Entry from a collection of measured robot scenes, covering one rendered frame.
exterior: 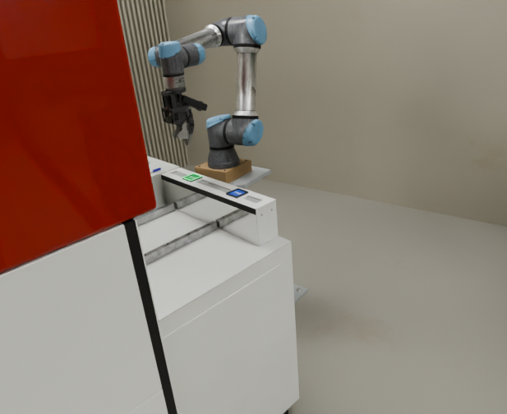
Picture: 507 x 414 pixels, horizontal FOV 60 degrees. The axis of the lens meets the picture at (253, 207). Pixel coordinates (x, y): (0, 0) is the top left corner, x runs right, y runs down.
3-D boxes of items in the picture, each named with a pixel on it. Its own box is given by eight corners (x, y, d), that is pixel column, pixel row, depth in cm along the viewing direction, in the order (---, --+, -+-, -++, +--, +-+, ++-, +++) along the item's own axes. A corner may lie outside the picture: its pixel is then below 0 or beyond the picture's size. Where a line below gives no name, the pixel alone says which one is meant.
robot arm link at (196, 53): (182, 43, 164) (162, 46, 156) (205, 41, 158) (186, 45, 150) (186, 65, 167) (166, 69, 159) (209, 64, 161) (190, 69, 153)
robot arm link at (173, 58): (186, 39, 149) (169, 43, 143) (191, 73, 154) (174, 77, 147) (168, 40, 153) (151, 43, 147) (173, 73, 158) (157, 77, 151)
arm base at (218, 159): (218, 158, 217) (215, 139, 213) (245, 160, 210) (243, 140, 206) (201, 167, 205) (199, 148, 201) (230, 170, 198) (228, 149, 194)
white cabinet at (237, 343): (177, 533, 144) (127, 341, 110) (61, 380, 209) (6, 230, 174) (303, 410, 183) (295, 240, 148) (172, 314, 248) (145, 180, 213)
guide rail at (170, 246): (88, 293, 129) (85, 284, 128) (85, 291, 131) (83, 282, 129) (217, 229, 160) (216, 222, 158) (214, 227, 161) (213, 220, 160)
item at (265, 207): (260, 246, 146) (256, 209, 140) (166, 205, 183) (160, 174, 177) (278, 236, 151) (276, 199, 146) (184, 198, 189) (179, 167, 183)
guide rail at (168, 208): (53, 262, 147) (50, 255, 146) (50, 260, 149) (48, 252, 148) (175, 210, 178) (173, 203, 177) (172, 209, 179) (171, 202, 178)
